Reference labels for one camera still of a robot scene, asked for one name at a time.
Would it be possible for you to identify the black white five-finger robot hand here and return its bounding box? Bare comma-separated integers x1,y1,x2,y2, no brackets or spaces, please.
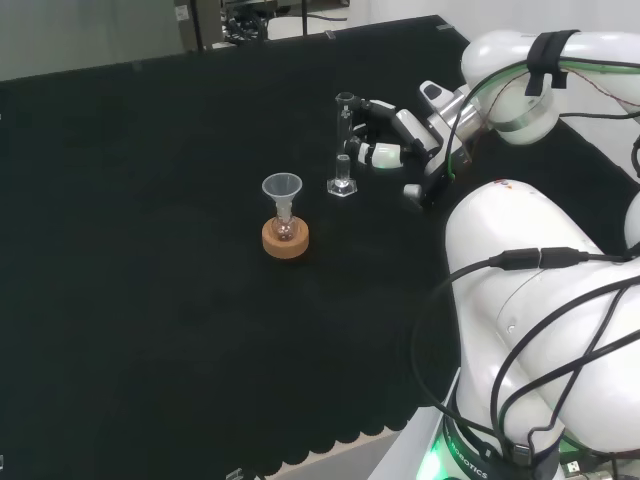
342,95,475,212

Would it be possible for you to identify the clear glass graduated cylinder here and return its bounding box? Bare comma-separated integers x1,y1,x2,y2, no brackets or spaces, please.
326,91,359,200

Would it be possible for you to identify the clear plastic funnel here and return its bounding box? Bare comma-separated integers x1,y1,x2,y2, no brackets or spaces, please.
261,172,303,221

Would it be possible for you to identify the small round-bottom glass flask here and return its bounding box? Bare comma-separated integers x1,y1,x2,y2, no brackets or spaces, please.
272,208,299,244

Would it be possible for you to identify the grey metal cabinet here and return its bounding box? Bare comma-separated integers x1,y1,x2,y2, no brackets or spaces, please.
173,0,224,52

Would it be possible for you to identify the black scalloped bench cloth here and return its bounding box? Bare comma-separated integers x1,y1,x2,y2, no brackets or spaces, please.
0,14,640,477

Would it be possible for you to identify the black cable with plug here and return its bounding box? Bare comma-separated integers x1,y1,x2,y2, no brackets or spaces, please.
410,246,640,451

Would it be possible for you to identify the round cork ring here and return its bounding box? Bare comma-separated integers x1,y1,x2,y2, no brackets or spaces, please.
260,216,312,262

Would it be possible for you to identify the black cable bundle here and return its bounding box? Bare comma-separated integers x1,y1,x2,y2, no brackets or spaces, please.
222,7,272,45

